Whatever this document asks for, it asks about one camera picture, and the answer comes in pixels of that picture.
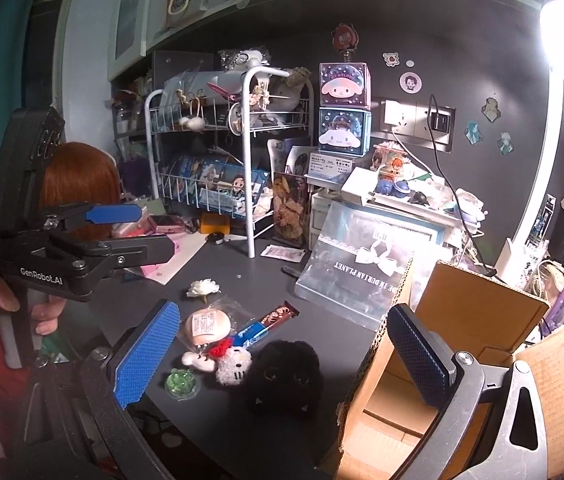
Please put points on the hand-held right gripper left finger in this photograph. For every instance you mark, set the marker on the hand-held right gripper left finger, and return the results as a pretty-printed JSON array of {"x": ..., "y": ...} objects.
[{"x": 147, "y": 355}]

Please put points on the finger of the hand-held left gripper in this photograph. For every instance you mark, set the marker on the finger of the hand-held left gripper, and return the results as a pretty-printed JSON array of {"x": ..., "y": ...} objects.
[
  {"x": 112, "y": 214},
  {"x": 137, "y": 252}
]

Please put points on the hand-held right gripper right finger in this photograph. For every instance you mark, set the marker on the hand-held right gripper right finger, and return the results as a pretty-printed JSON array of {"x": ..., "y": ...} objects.
[{"x": 419, "y": 355}]

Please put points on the small white plush charm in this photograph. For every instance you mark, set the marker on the small white plush charm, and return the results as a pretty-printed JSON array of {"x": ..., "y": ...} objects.
[{"x": 194, "y": 360}]

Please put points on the pink round bun packet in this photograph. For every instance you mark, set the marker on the pink round bun packet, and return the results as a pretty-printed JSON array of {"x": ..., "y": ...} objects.
[{"x": 207, "y": 325}]

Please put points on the cardboard box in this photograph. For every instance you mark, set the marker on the cardboard box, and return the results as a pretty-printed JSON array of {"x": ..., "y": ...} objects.
[{"x": 461, "y": 290}]

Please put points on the white cat plush red bow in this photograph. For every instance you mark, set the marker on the white cat plush red bow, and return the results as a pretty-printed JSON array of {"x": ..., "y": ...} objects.
[{"x": 234, "y": 366}]

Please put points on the blue candy packet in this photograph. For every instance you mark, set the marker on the blue candy packet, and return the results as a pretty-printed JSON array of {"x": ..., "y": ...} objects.
[{"x": 252, "y": 334}]

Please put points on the brown chocolate bar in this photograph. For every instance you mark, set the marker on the brown chocolate bar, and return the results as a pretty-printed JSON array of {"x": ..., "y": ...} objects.
[{"x": 277, "y": 316}]

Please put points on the black fluffy plush toy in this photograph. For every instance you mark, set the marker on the black fluffy plush toy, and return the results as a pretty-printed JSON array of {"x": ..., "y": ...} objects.
[{"x": 282, "y": 375}]

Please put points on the person's head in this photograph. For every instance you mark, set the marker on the person's head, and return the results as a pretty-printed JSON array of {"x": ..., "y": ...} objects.
[{"x": 82, "y": 175}]

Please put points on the white fabric flower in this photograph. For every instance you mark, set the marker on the white fabric flower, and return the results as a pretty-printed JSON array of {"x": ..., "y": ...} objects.
[{"x": 203, "y": 289}]

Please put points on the orange small box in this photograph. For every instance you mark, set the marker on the orange small box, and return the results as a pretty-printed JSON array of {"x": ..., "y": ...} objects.
[{"x": 214, "y": 222}]

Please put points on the clear gift bag with bow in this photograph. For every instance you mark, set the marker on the clear gift bag with bow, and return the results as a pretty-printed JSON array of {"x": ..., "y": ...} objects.
[{"x": 351, "y": 280}]

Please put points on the stack of blue card packs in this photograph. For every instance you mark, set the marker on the stack of blue card packs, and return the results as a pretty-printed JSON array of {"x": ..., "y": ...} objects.
[{"x": 217, "y": 185}]

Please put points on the labelled clear jar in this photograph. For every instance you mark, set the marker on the labelled clear jar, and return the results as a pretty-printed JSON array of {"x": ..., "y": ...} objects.
[{"x": 535, "y": 265}]

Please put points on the pink small sachet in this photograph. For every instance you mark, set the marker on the pink small sachet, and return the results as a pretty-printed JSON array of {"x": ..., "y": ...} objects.
[{"x": 284, "y": 253}]

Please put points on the pale blue round pouch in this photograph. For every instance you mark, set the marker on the pale blue round pouch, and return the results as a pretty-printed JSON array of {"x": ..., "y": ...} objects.
[{"x": 470, "y": 205}]

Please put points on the acrylic picture stand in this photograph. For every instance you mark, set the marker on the acrylic picture stand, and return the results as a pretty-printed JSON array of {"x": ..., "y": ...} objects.
[{"x": 290, "y": 210}]

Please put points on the white mini drawer unit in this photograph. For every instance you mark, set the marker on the white mini drawer unit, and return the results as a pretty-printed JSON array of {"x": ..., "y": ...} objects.
[{"x": 324, "y": 220}]

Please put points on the blue round figurines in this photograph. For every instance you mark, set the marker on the blue round figurines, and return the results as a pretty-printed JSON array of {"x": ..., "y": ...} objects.
[{"x": 394, "y": 189}]

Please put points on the small white box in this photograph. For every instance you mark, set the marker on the small white box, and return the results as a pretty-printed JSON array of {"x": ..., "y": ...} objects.
[{"x": 361, "y": 185}]

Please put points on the orange haired figurine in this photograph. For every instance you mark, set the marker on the orange haired figurine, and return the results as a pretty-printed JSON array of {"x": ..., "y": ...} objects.
[{"x": 394, "y": 157}]

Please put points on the green character sticker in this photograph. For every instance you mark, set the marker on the green character sticker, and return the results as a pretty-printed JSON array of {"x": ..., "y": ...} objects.
[{"x": 505, "y": 144}]

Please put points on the teal haired character sticker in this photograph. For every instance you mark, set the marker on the teal haired character sticker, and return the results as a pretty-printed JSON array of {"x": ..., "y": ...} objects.
[{"x": 472, "y": 133}]

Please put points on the black charger plug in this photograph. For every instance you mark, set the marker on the black charger plug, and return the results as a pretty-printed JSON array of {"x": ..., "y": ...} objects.
[{"x": 440, "y": 122}]

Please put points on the blue cartoon box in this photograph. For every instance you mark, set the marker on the blue cartoon box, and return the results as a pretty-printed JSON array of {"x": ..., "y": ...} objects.
[{"x": 344, "y": 132}]

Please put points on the pale character sticker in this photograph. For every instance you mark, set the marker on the pale character sticker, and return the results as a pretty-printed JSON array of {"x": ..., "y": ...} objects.
[{"x": 491, "y": 109}]

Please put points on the white desk lamp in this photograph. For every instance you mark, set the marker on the white desk lamp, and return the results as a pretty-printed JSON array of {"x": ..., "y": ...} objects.
[{"x": 551, "y": 125}]

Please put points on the pink cartoon box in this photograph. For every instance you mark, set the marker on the pink cartoon box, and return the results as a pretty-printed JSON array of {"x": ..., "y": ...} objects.
[{"x": 344, "y": 85}]

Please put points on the round portrait badge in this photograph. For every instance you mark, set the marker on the round portrait badge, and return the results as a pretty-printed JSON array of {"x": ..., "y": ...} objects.
[{"x": 410, "y": 82}]

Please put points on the red character spring figure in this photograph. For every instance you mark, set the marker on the red character spring figure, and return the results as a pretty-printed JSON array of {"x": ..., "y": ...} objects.
[{"x": 344, "y": 35}]

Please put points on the white and red sticker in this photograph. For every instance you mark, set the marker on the white and red sticker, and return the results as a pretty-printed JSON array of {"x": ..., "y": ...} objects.
[{"x": 391, "y": 59}]

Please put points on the wall outlet panel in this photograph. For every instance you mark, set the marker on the wall outlet panel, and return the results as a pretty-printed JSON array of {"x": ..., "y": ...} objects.
[{"x": 419, "y": 127}]

